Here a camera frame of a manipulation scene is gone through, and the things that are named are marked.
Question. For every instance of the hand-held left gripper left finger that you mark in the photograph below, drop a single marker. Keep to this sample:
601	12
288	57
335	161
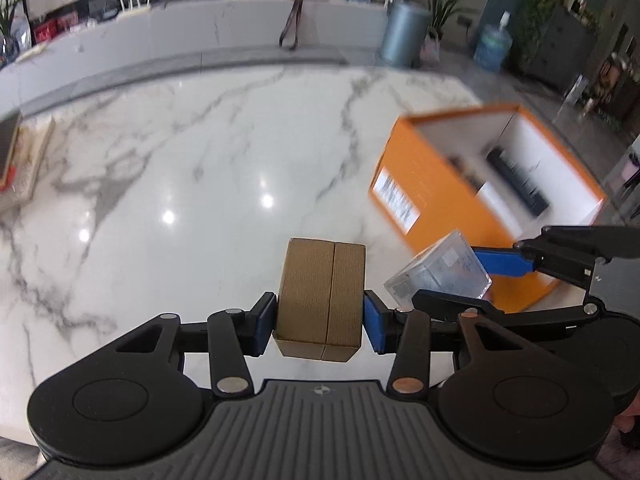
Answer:
262	325

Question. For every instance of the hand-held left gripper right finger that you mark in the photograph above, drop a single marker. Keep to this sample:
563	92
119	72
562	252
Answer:
375	322

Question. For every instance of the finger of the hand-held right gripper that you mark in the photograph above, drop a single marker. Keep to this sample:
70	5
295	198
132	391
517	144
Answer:
502	261
440	305

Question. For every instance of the clear plastic box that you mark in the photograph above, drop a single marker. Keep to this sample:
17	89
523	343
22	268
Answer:
440	270

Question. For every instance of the brown cardboard box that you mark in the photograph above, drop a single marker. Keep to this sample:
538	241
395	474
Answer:
320	300

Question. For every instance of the orange cardboard box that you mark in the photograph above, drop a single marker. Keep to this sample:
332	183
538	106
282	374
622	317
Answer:
425	180

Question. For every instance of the person's right hand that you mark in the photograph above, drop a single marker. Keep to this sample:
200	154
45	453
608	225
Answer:
631	417

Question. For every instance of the blue water jug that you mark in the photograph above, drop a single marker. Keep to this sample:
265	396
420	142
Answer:
492	45

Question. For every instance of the grey cabinet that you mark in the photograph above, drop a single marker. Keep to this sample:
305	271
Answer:
560	50

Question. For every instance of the small woven bag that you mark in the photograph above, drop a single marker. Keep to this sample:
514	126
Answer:
430	47

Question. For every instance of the grey pedal trash can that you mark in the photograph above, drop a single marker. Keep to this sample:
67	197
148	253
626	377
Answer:
404	35

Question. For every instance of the trailing ivy plant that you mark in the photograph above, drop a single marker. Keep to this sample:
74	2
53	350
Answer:
540	5

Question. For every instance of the tall leafy floor plant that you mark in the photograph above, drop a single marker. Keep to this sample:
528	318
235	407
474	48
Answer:
445	5

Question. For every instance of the beige large book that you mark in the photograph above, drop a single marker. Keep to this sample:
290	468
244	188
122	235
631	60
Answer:
30	165

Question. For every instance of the red-edged book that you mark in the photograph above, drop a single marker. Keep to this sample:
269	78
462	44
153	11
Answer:
4	185

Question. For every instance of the white marble television console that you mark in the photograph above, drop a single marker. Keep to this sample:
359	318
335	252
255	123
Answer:
200	27

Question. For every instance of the black notebook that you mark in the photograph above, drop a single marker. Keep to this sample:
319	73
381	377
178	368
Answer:
7	145

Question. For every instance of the red gift box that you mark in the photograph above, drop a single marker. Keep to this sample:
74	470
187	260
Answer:
65	24
42	30

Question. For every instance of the potted plant in glass vase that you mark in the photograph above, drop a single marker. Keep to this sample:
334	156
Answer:
10	20

